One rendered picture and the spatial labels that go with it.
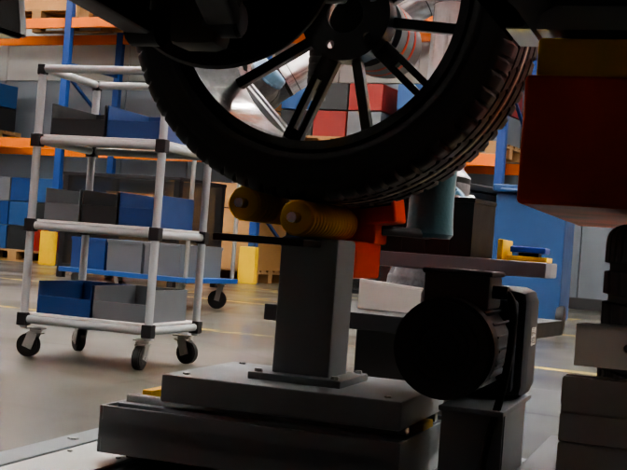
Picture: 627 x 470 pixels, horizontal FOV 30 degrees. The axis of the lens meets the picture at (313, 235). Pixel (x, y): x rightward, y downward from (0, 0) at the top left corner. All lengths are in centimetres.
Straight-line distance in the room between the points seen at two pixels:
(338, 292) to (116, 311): 212
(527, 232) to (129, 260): 266
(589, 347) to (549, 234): 679
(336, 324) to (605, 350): 79
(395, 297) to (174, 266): 442
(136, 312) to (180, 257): 334
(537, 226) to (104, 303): 452
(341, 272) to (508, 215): 614
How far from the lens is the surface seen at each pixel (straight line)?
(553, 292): 799
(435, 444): 199
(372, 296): 297
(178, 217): 408
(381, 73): 222
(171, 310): 408
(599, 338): 121
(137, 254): 745
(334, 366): 194
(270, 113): 216
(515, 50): 183
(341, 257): 192
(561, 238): 798
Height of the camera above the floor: 45
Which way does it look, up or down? 1 degrees up
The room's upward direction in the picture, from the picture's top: 4 degrees clockwise
